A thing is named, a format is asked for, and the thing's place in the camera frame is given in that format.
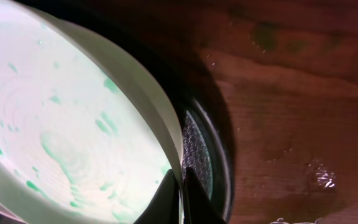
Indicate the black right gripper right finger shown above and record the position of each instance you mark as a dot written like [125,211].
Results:
[198,209]

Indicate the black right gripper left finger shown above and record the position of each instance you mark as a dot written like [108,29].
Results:
[164,206]

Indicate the white plate top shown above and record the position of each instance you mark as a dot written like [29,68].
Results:
[87,134]

